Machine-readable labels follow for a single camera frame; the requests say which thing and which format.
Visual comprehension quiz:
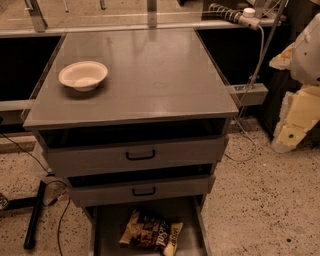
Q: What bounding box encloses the grey drawer cabinet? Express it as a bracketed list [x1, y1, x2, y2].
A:
[24, 29, 237, 242]

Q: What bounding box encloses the top grey drawer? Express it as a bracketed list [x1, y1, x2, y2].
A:
[43, 136, 228, 177]

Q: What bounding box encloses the brown chip bag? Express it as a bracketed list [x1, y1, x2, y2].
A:
[119, 209, 183, 256]

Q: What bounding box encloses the black floor cable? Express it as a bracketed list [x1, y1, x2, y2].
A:
[0, 133, 72, 256]

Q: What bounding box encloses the white paper bowl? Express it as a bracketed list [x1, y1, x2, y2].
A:
[58, 61, 108, 92]

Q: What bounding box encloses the bottom grey drawer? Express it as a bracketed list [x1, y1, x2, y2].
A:
[92, 197, 212, 256]

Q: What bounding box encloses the grey metal rail bracket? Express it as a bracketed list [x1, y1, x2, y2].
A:
[227, 83, 268, 107]

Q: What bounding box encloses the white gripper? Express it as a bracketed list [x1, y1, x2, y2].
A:
[269, 44, 320, 153]

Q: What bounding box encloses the black top drawer handle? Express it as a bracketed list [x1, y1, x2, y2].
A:
[125, 149, 156, 161]

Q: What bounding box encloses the metal post left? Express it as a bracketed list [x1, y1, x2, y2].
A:
[24, 0, 47, 33]

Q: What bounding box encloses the black and white power strip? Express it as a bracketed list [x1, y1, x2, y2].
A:
[209, 3, 260, 30]

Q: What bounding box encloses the middle grey drawer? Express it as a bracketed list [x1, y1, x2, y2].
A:
[70, 175, 215, 207]

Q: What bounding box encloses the black metal floor stand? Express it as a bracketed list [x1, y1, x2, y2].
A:
[0, 181, 46, 250]

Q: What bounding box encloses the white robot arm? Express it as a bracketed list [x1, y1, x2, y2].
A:
[269, 14, 320, 153]

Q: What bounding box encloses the white power cable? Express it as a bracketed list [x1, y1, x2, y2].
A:
[225, 25, 266, 163]

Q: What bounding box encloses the black drawer handle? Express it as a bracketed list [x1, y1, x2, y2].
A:
[132, 186, 156, 197]
[125, 149, 156, 161]

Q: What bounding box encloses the grey drawer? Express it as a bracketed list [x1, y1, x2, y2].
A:
[92, 197, 212, 256]
[43, 136, 228, 177]
[70, 175, 215, 207]

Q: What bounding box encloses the black middle drawer handle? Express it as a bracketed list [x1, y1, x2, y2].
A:
[132, 186, 156, 197]

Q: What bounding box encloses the metal post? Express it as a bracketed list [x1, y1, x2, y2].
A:
[24, 0, 47, 33]
[147, 0, 157, 28]

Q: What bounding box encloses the metal post centre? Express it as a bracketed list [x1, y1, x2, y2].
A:
[147, 0, 157, 28]

